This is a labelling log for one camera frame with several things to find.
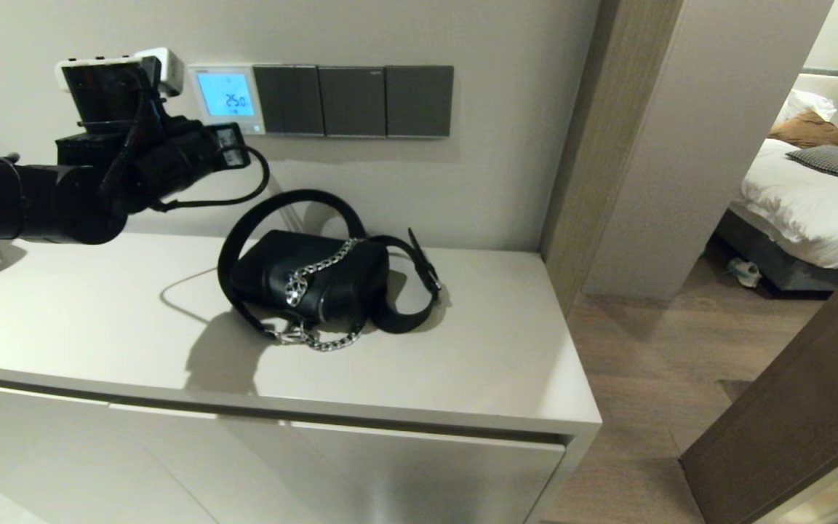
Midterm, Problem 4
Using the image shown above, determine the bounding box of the beige cabinet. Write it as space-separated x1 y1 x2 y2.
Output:
0 228 603 524

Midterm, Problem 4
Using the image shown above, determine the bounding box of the white wall thermostat panel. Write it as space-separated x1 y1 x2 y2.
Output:
186 64 267 136

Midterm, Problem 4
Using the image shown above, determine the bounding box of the small white pillow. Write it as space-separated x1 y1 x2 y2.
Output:
775 90 838 127

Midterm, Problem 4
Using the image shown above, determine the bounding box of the grey single switch plate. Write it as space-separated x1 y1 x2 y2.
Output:
386 65 455 138
317 65 388 138

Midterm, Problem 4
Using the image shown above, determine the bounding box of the narrow beige cabinet door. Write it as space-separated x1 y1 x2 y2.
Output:
0 378 218 524

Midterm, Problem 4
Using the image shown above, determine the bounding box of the black handbag with silver chain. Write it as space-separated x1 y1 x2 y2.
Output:
217 189 443 353

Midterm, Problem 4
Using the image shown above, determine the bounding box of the pale slipper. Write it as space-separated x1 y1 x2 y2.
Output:
726 258 762 290

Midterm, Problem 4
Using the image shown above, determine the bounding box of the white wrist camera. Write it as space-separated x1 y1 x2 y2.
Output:
135 47 187 98

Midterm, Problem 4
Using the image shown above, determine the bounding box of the dark wooden door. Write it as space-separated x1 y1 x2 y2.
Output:
679 233 838 524

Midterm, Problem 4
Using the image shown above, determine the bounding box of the wide beige cabinet door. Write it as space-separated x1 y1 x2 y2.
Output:
110 402 567 524

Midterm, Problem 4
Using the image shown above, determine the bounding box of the wood grain door frame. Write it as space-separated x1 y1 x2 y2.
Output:
539 0 682 317

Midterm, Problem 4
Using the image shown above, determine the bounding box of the brown cushion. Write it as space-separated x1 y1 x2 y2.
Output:
768 108 838 151

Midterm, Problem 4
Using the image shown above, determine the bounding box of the grey triple rocker switch plate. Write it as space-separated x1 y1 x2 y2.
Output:
252 64 325 137

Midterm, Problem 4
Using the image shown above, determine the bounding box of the checkered grey cushion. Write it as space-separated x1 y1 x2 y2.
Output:
786 145 838 180

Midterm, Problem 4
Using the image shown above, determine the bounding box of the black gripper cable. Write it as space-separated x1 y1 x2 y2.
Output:
150 146 272 213

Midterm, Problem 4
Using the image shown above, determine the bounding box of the bed with white duvet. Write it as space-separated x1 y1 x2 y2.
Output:
714 137 838 295

